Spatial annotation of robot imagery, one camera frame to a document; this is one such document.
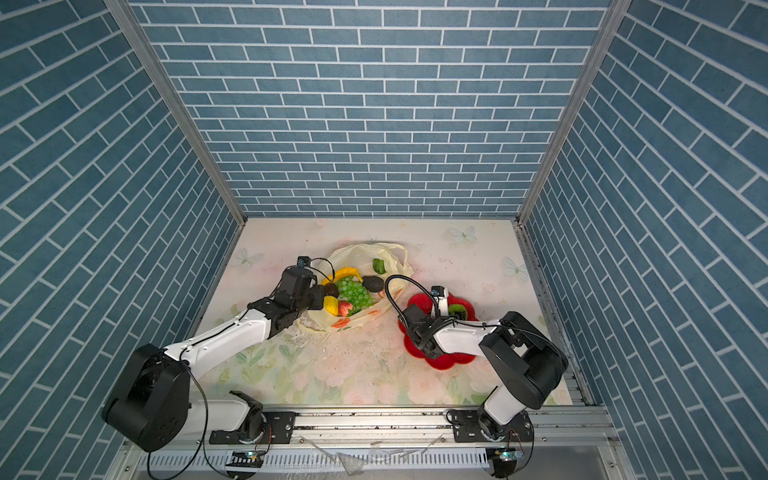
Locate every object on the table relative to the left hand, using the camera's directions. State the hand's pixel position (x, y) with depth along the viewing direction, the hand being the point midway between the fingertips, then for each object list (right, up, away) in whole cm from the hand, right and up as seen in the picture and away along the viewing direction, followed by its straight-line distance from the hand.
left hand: (325, 289), depth 89 cm
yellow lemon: (+2, -5, +1) cm, 5 cm away
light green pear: (+39, -6, 0) cm, 39 cm away
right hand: (+39, -9, +2) cm, 40 cm away
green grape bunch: (+8, -1, +5) cm, 9 cm away
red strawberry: (+5, -6, +2) cm, 8 cm away
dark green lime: (+16, +6, +11) cm, 20 cm away
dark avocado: (+14, +1, +7) cm, 16 cm away
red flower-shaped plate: (+31, -4, +2) cm, 31 cm away
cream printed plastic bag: (+19, +8, +7) cm, 22 cm away
